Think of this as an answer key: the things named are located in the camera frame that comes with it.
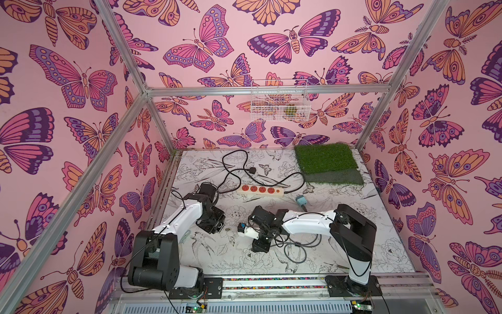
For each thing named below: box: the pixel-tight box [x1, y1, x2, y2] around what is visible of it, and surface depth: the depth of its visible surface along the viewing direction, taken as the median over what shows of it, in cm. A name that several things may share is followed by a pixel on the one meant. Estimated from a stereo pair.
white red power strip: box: [235, 184, 285, 197], surface depth 102 cm
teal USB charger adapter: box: [295, 194, 308, 205], surface depth 99 cm
